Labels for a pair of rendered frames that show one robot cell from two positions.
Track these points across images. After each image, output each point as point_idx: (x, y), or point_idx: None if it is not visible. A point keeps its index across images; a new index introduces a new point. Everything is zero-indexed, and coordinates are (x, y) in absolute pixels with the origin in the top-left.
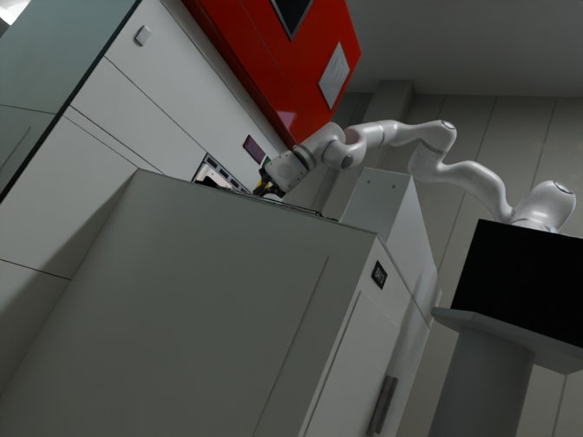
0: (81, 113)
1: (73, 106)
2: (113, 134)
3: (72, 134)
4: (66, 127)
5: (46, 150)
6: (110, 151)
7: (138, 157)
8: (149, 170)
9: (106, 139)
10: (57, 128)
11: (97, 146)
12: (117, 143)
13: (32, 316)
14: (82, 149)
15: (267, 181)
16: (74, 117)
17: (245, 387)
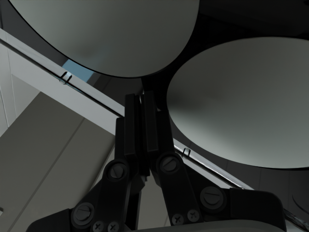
0: (7, 124)
1: (7, 128)
2: (2, 111)
3: (22, 105)
4: (20, 111)
5: (37, 92)
6: (15, 93)
7: (2, 87)
8: (4, 67)
9: (9, 105)
10: (24, 108)
11: (18, 98)
12: (6, 102)
13: None
14: (26, 94)
15: (136, 215)
16: (12, 119)
17: None
